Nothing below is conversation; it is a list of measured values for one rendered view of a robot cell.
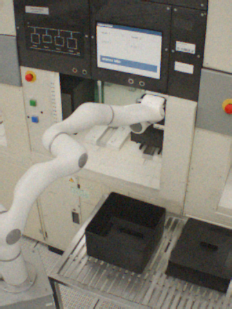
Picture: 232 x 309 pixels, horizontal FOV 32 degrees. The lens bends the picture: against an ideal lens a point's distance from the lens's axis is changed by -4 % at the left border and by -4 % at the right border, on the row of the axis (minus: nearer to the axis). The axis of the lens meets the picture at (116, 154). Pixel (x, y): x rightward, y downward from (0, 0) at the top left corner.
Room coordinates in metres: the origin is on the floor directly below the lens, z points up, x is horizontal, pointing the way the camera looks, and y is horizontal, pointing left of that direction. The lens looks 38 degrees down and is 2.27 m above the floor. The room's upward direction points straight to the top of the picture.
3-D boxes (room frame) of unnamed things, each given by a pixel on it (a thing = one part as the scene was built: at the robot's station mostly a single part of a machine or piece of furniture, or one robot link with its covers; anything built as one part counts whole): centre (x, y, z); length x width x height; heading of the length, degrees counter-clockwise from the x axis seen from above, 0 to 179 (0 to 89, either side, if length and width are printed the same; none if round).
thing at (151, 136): (1.83, -0.21, 1.08); 0.24 x 0.20 x 0.32; 66
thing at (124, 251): (1.25, -0.05, 0.85); 0.28 x 0.28 x 0.17; 65
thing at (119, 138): (1.94, 0.04, 0.89); 0.22 x 0.21 x 0.04; 156
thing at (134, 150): (1.84, -0.21, 0.89); 0.22 x 0.21 x 0.04; 156
